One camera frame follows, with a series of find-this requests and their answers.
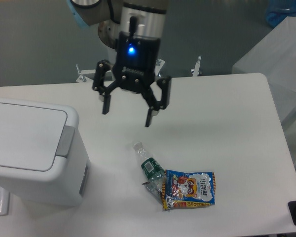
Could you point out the white metal mounting frame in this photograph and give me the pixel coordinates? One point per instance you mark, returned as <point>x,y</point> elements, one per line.
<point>88,75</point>

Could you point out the white push-lid trash can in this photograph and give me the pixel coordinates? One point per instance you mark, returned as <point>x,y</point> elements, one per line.
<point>42,154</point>

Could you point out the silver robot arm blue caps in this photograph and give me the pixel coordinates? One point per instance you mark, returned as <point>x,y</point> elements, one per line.
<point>133,29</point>

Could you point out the blue cartoon snack bag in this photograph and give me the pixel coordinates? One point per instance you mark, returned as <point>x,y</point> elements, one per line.
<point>188,190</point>

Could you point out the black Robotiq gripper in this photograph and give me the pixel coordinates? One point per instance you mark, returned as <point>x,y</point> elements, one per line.
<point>134,71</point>

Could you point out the crushed clear plastic bottle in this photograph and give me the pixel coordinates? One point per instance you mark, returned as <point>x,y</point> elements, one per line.
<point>152,170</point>

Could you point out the blue water jug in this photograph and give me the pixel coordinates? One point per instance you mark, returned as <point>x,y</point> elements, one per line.
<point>278,10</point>

